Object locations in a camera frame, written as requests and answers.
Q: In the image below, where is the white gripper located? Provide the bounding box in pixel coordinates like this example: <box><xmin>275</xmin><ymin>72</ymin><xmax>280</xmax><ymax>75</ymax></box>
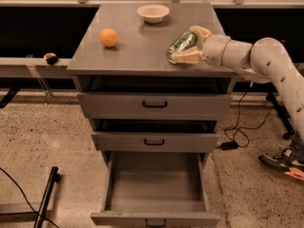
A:
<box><xmin>170</xmin><ymin>26</ymin><xmax>270</xmax><ymax>84</ymax></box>

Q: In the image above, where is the green soda can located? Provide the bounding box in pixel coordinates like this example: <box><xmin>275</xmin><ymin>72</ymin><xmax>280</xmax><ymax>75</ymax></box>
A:
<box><xmin>167</xmin><ymin>31</ymin><xmax>198</xmax><ymax>64</ymax></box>

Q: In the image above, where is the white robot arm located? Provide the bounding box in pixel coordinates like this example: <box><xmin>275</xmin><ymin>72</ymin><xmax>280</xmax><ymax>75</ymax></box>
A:
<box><xmin>167</xmin><ymin>26</ymin><xmax>304</xmax><ymax>140</ymax></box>

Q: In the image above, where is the grey drawer cabinet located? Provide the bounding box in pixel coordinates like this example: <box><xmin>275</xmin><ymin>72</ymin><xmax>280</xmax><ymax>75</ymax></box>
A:
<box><xmin>66</xmin><ymin>2</ymin><xmax>244</xmax><ymax>163</ymax></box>

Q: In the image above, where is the top grey drawer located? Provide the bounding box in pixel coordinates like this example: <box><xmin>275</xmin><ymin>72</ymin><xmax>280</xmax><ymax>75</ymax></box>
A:
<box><xmin>77</xmin><ymin>92</ymin><xmax>232</xmax><ymax>121</ymax></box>

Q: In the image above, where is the grey drawer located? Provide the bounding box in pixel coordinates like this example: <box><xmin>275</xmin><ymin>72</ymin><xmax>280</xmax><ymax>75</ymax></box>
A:
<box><xmin>91</xmin><ymin>152</ymin><xmax>220</xmax><ymax>228</ymax></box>
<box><xmin>92</xmin><ymin>132</ymin><xmax>219</xmax><ymax>153</ymax></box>
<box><xmin>77</xmin><ymin>92</ymin><xmax>232</xmax><ymax>121</ymax></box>

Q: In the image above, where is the middle grey drawer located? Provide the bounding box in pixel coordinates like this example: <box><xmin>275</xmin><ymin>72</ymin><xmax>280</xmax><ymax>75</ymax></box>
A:
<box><xmin>92</xmin><ymin>132</ymin><xmax>219</xmax><ymax>153</ymax></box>

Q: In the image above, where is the bottom grey drawer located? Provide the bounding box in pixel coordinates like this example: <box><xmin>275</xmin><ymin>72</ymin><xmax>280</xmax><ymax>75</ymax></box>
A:
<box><xmin>91</xmin><ymin>152</ymin><xmax>220</xmax><ymax>228</ymax></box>

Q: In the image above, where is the white paper bowl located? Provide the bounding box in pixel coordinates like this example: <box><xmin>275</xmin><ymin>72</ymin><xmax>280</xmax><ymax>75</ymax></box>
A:
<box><xmin>137</xmin><ymin>4</ymin><xmax>170</xmax><ymax>24</ymax></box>

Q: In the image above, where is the orange fruit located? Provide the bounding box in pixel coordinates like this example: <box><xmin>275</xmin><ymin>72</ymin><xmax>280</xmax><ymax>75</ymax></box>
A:
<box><xmin>99</xmin><ymin>28</ymin><xmax>119</xmax><ymax>48</ymax></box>

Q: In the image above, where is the black power adapter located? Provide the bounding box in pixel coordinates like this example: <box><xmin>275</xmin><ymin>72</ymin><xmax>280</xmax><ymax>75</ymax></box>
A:
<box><xmin>219</xmin><ymin>141</ymin><xmax>238</xmax><ymax>151</ymax></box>

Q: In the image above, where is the blue jeans leg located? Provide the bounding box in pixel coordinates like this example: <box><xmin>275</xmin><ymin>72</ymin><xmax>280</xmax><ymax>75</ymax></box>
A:
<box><xmin>290</xmin><ymin>133</ymin><xmax>304</xmax><ymax>159</ymax></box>

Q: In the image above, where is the black orange sneaker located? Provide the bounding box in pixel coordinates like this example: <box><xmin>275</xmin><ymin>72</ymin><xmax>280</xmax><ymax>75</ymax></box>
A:
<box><xmin>258</xmin><ymin>148</ymin><xmax>304</xmax><ymax>181</ymax></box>

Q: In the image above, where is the black tape measure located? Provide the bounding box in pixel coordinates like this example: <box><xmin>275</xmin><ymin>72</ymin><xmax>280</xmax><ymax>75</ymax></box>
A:
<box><xmin>44</xmin><ymin>53</ymin><xmax>59</xmax><ymax>65</ymax></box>

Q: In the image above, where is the black metal stand leg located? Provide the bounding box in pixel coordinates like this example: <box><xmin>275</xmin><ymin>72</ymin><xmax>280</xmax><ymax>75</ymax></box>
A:
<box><xmin>33</xmin><ymin>166</ymin><xmax>60</xmax><ymax>228</ymax></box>

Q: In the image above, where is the black power cable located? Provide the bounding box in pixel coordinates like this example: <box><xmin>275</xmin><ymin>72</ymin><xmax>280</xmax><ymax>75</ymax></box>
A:
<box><xmin>222</xmin><ymin>81</ymin><xmax>275</xmax><ymax>148</ymax></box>

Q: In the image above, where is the grey metal rail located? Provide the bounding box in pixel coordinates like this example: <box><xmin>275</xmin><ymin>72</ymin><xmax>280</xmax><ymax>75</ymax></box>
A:
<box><xmin>0</xmin><ymin>57</ymin><xmax>70</xmax><ymax>79</ymax></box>

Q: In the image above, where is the black floor cable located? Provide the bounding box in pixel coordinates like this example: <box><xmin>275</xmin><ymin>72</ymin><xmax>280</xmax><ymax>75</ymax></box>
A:
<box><xmin>0</xmin><ymin>167</ymin><xmax>61</xmax><ymax>228</ymax></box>

